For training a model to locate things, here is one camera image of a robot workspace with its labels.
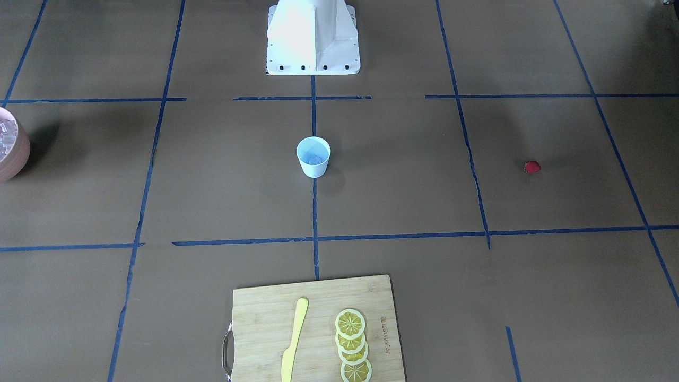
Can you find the bottom lemon slice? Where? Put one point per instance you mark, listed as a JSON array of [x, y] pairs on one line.
[[360, 372]]

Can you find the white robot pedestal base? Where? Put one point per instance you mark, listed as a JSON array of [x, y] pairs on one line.
[[312, 38]]

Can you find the clear ice cube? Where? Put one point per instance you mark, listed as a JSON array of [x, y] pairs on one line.
[[315, 160]]

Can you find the bamboo cutting board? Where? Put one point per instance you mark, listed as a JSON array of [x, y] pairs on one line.
[[261, 328]]

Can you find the light blue plastic cup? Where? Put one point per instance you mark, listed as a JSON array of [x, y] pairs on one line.
[[309, 146]]

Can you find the pink bowl with ice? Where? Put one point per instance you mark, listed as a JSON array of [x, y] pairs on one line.
[[16, 146]]

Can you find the yellow plastic knife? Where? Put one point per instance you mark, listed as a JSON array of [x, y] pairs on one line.
[[288, 356]]

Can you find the red strawberry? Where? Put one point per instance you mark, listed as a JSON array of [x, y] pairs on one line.
[[531, 167]]

